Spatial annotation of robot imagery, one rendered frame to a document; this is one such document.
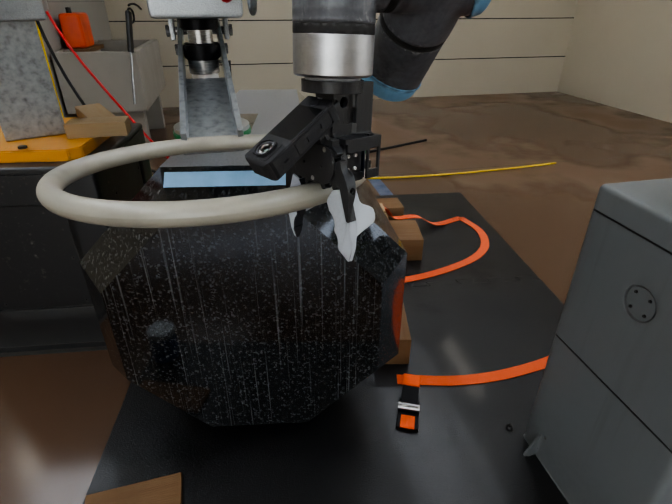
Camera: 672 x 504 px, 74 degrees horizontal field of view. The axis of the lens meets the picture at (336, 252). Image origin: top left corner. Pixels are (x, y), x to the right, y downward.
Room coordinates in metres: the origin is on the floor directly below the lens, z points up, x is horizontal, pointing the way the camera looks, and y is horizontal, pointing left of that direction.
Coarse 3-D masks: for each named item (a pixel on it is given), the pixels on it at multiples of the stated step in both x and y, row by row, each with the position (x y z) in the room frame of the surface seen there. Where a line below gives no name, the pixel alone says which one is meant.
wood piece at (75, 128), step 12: (72, 120) 1.64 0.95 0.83; (84, 120) 1.64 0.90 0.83; (96, 120) 1.64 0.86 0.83; (108, 120) 1.64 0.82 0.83; (120, 120) 1.64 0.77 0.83; (72, 132) 1.58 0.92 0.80; (84, 132) 1.59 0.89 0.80; (96, 132) 1.60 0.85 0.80; (108, 132) 1.61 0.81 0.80; (120, 132) 1.62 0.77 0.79
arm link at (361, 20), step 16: (304, 0) 0.52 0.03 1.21; (320, 0) 0.51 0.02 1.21; (336, 0) 0.50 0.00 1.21; (352, 0) 0.51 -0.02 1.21; (368, 0) 0.52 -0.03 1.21; (384, 0) 0.53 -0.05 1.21; (304, 16) 0.51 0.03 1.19; (320, 16) 0.50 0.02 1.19; (336, 16) 0.50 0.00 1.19; (352, 16) 0.51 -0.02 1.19; (368, 16) 0.52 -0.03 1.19; (304, 32) 0.51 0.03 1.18; (320, 32) 0.50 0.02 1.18; (336, 32) 0.50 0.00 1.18; (352, 32) 0.51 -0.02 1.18; (368, 32) 0.52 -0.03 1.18
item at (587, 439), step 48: (624, 192) 0.90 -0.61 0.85; (624, 240) 0.84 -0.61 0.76; (576, 288) 0.93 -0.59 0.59; (624, 288) 0.80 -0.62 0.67; (576, 336) 0.88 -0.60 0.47; (624, 336) 0.76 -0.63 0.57; (576, 384) 0.84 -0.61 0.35; (624, 384) 0.72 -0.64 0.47; (528, 432) 0.94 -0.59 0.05; (576, 432) 0.79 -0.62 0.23; (624, 432) 0.68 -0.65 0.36; (576, 480) 0.74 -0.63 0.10; (624, 480) 0.64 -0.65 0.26
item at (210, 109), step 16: (176, 32) 1.48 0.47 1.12; (176, 48) 1.34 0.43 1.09; (224, 48) 1.31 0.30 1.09; (224, 64) 1.21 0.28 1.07; (192, 80) 1.21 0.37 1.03; (208, 80) 1.22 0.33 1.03; (224, 80) 1.23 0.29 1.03; (192, 96) 1.13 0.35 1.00; (208, 96) 1.13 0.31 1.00; (224, 96) 1.14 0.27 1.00; (192, 112) 1.05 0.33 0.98; (208, 112) 1.06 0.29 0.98; (224, 112) 1.06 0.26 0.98; (192, 128) 0.98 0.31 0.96; (208, 128) 0.99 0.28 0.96; (224, 128) 0.99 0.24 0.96; (240, 128) 0.91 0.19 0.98
